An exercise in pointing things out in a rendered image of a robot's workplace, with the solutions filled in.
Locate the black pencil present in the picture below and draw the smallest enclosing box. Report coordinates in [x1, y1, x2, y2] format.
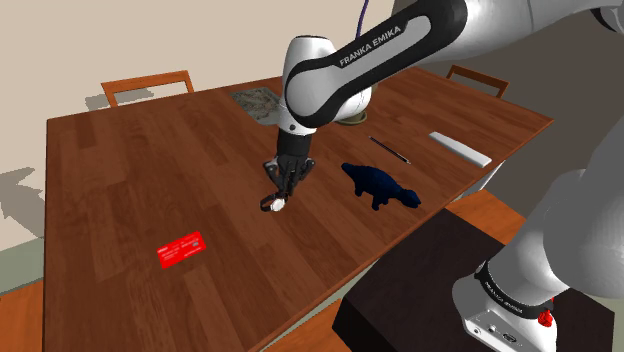
[368, 136, 412, 165]

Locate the red card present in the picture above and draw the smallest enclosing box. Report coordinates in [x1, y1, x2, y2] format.
[156, 230, 208, 270]

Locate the brown wooden table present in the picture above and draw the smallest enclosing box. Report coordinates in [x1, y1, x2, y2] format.
[42, 65, 555, 352]

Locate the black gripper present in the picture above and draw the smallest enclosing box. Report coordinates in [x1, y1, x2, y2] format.
[263, 131, 317, 197]

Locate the dark robot stand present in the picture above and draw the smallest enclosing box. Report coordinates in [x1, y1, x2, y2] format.
[332, 206, 616, 352]

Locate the dark blue dinosaur toy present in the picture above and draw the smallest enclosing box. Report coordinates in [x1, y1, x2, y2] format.
[340, 162, 422, 212]

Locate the white-faced black wristwatch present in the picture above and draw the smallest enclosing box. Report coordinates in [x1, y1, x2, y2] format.
[259, 192, 288, 214]

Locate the olive round base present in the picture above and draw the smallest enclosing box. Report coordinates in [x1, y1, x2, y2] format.
[335, 110, 370, 127]

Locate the grey patterned flat book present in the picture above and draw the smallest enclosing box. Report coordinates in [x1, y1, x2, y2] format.
[229, 86, 287, 126]

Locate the white flat remote control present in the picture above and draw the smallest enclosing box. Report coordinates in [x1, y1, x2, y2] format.
[428, 130, 493, 169]

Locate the brown wooden chair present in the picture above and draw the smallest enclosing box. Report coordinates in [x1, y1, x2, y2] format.
[100, 69, 196, 109]
[445, 64, 511, 99]

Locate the purple thin cord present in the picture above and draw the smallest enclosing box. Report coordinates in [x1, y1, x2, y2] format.
[355, 0, 372, 40]

